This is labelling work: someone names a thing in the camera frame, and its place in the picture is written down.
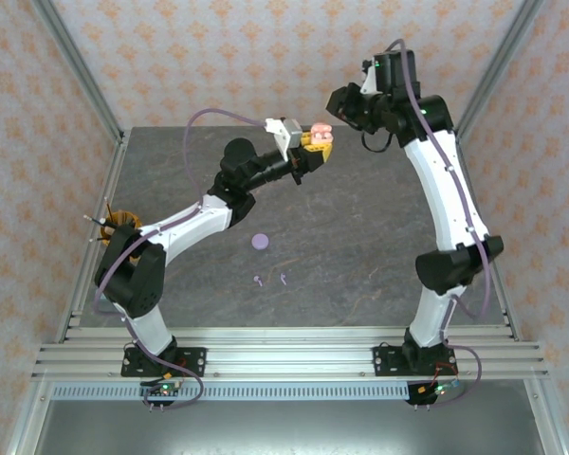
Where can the orange black pencil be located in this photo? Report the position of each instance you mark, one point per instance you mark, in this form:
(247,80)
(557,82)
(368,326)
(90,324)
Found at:
(109,211)

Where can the pink earbud charging case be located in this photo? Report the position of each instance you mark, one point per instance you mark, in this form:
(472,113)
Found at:
(321,128)

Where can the aluminium left side rail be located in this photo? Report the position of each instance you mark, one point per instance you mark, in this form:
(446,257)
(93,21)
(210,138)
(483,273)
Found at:
(76,315)

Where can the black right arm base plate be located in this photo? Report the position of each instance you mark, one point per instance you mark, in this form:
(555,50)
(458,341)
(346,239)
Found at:
(386,362)

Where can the aluminium left frame leg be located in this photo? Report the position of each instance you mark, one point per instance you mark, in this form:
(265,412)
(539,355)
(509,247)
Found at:
(26,417)

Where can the aluminium right frame leg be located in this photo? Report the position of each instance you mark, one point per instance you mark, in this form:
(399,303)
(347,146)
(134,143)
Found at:
(545,417)

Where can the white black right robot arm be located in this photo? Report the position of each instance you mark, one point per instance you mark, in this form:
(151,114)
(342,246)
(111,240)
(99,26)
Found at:
(446,199)

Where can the aluminium left corner post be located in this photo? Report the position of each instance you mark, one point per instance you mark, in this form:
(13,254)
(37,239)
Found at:
(79,66)

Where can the aluminium corner post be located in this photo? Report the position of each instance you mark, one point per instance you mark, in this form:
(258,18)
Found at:
(497,66)
(79,66)

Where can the aluminium right corner post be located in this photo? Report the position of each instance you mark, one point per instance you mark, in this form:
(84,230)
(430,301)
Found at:
(497,66)

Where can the yellow pen cup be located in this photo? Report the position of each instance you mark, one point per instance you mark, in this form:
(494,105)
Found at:
(123,220)

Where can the aluminium frame leg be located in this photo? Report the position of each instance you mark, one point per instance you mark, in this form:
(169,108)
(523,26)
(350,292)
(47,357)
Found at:
(545,417)
(26,417)

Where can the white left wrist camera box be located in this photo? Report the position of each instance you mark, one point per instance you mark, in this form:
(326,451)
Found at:
(284,135)

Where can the aluminium right side rail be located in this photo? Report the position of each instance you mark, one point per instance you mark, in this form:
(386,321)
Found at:
(472,189)

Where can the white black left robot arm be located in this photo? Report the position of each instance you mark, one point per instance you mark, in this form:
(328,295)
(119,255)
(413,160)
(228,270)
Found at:
(133,275)

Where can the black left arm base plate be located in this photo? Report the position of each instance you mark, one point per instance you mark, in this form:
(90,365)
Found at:
(192,362)

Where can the black pen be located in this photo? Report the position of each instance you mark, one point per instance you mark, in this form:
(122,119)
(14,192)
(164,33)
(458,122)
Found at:
(95,220)

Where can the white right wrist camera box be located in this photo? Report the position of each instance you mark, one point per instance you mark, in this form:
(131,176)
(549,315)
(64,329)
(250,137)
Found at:
(371,80)

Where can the aluminium rail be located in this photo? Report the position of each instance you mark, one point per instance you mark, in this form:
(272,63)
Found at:
(76,315)
(472,189)

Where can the purple earbud charging case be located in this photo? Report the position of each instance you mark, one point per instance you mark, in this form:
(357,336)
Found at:
(260,242)

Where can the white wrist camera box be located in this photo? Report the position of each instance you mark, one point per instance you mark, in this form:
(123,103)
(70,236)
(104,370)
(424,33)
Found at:
(371,80)
(284,135)

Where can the grey metal sheet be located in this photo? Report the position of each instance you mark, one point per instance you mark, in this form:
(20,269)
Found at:
(284,431)

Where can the aluminium mounting rail beam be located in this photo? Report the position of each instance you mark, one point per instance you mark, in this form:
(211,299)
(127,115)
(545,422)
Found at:
(289,355)

